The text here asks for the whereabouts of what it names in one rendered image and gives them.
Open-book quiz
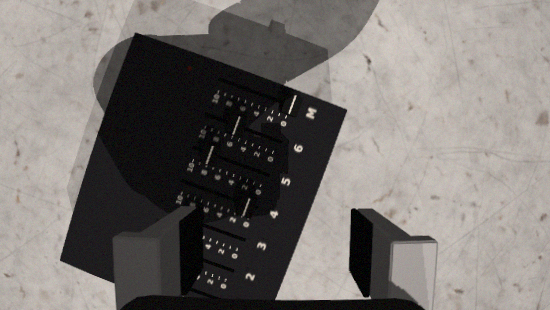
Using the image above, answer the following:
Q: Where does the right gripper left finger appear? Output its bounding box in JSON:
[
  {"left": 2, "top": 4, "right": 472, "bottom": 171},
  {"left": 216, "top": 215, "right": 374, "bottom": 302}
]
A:
[{"left": 112, "top": 206, "right": 203, "bottom": 310}]

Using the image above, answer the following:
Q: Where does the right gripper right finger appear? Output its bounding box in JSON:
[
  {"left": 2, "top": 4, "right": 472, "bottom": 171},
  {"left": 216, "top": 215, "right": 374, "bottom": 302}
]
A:
[{"left": 349, "top": 208, "right": 438, "bottom": 310}]

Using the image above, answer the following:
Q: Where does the black lighting desk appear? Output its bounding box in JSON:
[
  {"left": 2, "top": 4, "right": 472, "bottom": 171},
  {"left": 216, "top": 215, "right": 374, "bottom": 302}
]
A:
[{"left": 60, "top": 32, "right": 347, "bottom": 300}]

